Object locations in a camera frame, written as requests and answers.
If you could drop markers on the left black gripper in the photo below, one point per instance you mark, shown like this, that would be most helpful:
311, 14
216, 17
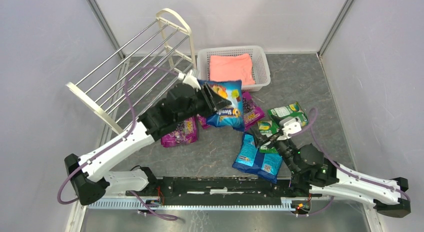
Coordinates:
209, 99

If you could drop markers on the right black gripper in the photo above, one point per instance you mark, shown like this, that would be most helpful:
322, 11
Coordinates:
274, 141

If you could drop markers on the green candy bag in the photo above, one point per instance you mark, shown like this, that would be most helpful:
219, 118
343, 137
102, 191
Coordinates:
267, 128
292, 110

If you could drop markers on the blue candy bag with fruits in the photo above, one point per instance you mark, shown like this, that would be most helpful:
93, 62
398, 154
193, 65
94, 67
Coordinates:
233, 114

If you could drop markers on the blue candy bag back side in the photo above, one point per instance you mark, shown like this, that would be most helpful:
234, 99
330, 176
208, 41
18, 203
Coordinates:
250, 160

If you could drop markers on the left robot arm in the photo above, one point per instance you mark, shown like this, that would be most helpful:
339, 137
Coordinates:
86, 181

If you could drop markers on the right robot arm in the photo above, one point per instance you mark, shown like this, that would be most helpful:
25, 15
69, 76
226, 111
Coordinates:
313, 172

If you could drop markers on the purple candy bag middle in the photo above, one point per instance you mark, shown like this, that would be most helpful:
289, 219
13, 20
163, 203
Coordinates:
203, 121

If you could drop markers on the purple candy bag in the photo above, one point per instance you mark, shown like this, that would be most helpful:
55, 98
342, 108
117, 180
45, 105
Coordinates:
252, 113
185, 133
203, 121

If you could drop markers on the purple candy bag right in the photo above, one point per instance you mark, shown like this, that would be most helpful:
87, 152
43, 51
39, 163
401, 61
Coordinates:
252, 113

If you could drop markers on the purple candy bag left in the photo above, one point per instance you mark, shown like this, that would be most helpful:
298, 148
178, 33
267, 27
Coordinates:
185, 133

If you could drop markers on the cream metal shelf rack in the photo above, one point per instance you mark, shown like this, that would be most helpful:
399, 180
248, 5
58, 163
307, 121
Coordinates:
153, 60

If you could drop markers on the pink folded cloth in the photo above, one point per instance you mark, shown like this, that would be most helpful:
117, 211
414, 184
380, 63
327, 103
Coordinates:
227, 68

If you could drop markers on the white plastic basket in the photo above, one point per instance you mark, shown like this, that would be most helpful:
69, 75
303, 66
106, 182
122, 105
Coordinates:
260, 67

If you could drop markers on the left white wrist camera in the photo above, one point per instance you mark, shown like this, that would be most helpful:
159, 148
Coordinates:
190, 80

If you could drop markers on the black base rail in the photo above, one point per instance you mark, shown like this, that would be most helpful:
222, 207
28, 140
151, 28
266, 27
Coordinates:
210, 191

